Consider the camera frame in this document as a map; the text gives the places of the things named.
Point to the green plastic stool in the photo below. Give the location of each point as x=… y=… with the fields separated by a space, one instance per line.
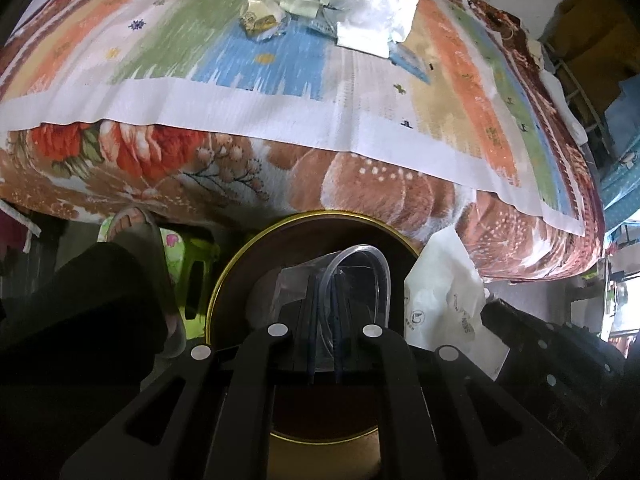
x=191 y=255

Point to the floral red brown blanket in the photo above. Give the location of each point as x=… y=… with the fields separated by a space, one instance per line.
x=85 y=171

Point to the gold rimmed trash can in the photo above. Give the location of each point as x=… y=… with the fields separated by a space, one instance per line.
x=322 y=419

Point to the blue patterned hanging cloth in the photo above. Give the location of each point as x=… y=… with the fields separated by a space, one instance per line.
x=620 y=183

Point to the white printed paper bag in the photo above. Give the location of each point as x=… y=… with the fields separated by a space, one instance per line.
x=444 y=297

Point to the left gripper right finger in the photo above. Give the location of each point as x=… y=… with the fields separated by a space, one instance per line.
x=437 y=415

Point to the mustard hanging garment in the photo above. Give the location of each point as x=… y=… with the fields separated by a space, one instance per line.
x=598 y=42

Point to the striped colourful bed mat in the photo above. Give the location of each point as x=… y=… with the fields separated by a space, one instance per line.
x=485 y=120

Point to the clear blue printed package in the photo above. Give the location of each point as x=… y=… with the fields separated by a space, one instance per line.
x=408 y=61

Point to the clear plastic cup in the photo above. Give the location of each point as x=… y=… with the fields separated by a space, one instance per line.
x=327 y=301

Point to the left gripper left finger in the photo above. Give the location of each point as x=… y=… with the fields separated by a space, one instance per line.
x=208 y=417

